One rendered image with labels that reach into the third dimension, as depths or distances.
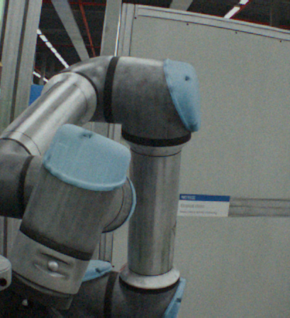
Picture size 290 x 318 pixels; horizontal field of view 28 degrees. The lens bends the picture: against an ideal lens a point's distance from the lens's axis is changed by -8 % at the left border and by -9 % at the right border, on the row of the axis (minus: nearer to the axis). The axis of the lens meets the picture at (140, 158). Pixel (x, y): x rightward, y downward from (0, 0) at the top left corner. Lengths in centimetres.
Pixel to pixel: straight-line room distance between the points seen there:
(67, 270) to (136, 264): 58
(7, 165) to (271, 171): 177
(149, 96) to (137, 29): 124
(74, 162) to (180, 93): 45
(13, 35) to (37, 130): 56
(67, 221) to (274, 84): 188
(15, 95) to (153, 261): 48
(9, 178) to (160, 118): 38
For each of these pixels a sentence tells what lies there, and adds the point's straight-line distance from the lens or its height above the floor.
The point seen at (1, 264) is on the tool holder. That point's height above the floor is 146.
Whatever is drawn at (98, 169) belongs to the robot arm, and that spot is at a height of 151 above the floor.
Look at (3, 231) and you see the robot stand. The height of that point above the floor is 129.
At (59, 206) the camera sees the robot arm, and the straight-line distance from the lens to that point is 54.
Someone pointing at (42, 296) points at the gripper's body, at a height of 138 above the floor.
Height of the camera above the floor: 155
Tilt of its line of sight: 3 degrees down
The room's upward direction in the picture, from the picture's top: 5 degrees clockwise
